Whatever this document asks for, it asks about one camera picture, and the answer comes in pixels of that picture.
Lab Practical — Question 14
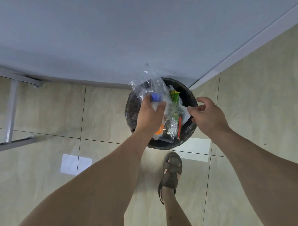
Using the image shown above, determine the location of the brown sandal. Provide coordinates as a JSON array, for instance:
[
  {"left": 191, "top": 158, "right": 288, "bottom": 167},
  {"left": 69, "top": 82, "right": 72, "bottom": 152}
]
[{"left": 157, "top": 152, "right": 183, "bottom": 205}]

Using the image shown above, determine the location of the black bin liner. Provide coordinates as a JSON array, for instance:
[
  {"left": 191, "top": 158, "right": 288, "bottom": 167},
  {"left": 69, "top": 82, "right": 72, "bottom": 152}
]
[{"left": 124, "top": 77, "right": 199, "bottom": 150}]

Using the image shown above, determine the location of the person's left hand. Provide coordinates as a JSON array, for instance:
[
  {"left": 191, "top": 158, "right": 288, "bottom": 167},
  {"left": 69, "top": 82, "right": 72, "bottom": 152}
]
[{"left": 135, "top": 94, "right": 167, "bottom": 138}]

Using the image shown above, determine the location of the person's right hand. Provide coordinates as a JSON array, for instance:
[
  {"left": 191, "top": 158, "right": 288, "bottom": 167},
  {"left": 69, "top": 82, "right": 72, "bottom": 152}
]
[{"left": 187, "top": 97, "right": 231, "bottom": 138}]

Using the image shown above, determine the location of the green snack wrapper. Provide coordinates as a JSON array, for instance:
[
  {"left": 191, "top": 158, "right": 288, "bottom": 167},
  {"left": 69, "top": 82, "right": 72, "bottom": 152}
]
[{"left": 169, "top": 90, "right": 181, "bottom": 103}]

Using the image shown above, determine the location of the clear plastic bag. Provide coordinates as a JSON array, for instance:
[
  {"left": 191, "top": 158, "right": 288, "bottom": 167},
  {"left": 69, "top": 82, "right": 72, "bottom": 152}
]
[{"left": 130, "top": 69, "right": 180, "bottom": 143}]

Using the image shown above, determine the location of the person's left forearm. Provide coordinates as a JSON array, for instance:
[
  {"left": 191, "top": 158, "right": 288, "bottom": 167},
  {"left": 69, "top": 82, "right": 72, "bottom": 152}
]
[{"left": 19, "top": 129, "right": 154, "bottom": 226}]

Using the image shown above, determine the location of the person's leg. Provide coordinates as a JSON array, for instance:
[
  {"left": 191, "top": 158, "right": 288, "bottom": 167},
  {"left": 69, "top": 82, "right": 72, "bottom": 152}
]
[{"left": 160, "top": 167, "right": 193, "bottom": 226}]

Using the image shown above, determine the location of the person's right forearm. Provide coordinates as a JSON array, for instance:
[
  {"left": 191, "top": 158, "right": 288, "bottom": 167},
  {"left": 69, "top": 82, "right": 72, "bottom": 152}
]
[{"left": 209, "top": 127, "right": 298, "bottom": 226}]

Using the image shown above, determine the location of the red wrapper strip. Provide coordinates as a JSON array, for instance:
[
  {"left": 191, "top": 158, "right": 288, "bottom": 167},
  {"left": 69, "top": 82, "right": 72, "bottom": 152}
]
[{"left": 177, "top": 116, "right": 183, "bottom": 140}]

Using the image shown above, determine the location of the black trash bin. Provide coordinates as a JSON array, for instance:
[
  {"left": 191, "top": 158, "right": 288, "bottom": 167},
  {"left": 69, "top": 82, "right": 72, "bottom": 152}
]
[{"left": 130, "top": 130, "right": 198, "bottom": 150}]

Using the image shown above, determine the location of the grey metal table frame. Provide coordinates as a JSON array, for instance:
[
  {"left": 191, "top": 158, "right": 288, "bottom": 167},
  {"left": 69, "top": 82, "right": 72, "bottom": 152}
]
[{"left": 0, "top": 67, "right": 42, "bottom": 152}]

